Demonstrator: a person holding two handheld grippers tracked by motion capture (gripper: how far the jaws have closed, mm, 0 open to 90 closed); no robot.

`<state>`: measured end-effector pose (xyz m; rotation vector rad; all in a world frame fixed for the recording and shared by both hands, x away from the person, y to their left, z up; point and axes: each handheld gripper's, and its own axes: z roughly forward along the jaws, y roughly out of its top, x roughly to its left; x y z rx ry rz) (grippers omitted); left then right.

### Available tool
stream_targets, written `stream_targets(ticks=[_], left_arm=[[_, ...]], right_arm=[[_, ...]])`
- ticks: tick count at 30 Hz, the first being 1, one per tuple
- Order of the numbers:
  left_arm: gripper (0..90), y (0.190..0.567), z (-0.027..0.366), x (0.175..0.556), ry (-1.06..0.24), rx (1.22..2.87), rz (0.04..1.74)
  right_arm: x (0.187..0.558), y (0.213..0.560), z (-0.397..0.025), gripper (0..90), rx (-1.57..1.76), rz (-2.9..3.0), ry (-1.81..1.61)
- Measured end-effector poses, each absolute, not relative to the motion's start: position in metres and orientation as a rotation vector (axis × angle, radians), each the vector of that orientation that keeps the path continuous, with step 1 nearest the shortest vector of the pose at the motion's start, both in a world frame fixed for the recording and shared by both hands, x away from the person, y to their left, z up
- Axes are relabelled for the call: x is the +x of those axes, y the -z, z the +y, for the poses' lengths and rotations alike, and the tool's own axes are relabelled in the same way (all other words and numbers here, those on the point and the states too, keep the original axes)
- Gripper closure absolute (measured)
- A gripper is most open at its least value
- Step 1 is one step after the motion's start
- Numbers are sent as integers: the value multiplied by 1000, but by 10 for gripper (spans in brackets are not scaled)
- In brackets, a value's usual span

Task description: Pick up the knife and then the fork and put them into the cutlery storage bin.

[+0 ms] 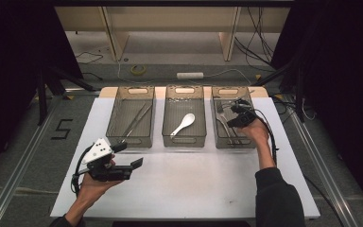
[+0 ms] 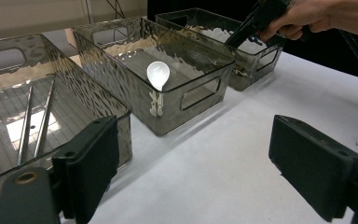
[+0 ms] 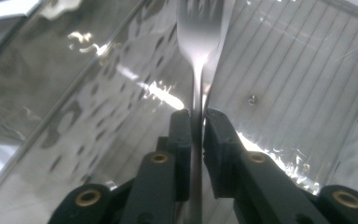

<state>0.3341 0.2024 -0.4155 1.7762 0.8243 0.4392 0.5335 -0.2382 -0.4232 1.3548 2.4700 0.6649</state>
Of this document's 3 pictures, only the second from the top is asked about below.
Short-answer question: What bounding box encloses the white plastic spoon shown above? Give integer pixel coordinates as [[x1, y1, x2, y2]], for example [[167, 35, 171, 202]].
[[145, 61, 171, 118]]

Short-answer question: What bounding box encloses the metal chopstick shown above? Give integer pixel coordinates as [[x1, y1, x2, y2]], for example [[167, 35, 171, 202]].
[[34, 78, 56, 159], [17, 84, 34, 166]]

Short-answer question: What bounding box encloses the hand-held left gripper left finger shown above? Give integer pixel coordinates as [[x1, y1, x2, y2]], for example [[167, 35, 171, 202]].
[[51, 115, 121, 224]]

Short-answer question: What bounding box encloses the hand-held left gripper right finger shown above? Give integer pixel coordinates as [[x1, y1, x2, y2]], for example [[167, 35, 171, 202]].
[[268, 114, 358, 223]]

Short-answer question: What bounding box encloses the smoky clear plastic bin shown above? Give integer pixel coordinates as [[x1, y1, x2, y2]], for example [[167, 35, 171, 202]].
[[0, 33, 133, 208], [155, 7, 285, 92], [72, 16, 237, 137]]

